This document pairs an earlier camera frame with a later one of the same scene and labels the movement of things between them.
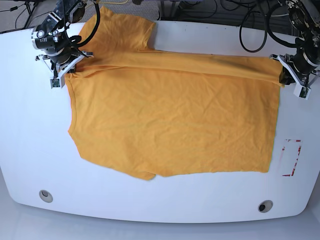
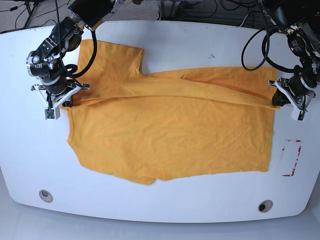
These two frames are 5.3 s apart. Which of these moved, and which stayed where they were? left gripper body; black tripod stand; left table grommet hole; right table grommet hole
Moved: left gripper body
Stayed: black tripod stand; left table grommet hole; right table grommet hole
